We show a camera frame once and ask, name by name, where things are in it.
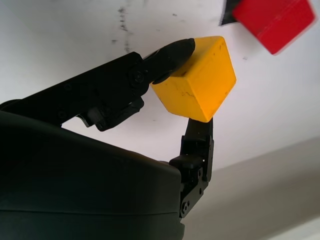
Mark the black tape strip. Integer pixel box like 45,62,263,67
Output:
218,0,241,27

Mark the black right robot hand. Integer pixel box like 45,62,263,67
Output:
0,37,215,240

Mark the yellow cube block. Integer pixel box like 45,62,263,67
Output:
151,35,237,123

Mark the red cube block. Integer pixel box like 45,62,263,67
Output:
231,0,316,55

